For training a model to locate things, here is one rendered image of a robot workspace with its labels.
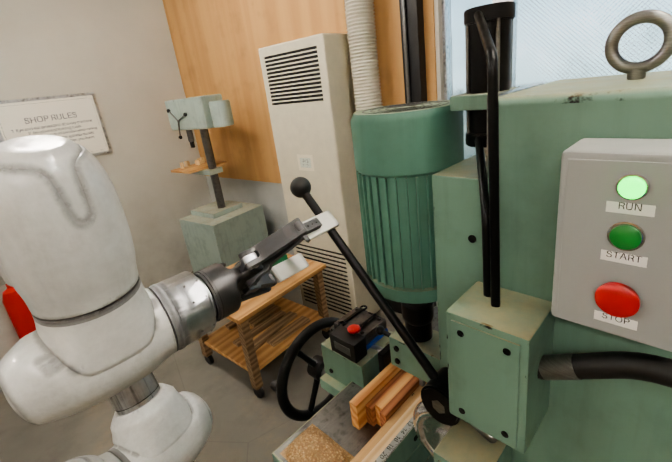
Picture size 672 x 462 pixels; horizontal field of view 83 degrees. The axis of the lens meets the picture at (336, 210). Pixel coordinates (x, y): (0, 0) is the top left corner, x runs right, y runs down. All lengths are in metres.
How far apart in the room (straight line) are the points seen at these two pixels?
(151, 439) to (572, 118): 1.00
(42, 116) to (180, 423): 2.68
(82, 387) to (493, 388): 0.43
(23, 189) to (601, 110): 0.50
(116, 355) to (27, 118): 2.97
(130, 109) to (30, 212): 3.21
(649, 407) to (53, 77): 3.44
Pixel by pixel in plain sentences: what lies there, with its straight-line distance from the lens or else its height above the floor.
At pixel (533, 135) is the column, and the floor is 1.48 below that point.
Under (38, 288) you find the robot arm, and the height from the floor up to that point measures 1.41.
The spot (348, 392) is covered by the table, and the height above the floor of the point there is 0.90.
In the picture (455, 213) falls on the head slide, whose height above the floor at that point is 1.37.
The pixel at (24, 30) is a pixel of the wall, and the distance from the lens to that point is 3.48.
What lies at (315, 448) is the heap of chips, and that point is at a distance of 0.82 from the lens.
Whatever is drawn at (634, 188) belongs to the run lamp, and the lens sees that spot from 0.35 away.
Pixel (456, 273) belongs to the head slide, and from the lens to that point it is 0.58.
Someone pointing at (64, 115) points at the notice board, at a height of 1.57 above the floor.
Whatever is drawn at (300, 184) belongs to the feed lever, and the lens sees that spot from 0.61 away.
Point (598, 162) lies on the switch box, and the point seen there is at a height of 1.47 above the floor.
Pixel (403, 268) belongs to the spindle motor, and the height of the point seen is 1.26.
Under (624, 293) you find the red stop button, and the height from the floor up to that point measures 1.37.
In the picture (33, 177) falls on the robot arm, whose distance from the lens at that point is 0.41.
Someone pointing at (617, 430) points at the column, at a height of 1.16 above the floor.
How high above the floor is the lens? 1.56
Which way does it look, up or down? 19 degrees down
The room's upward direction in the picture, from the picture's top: 7 degrees counter-clockwise
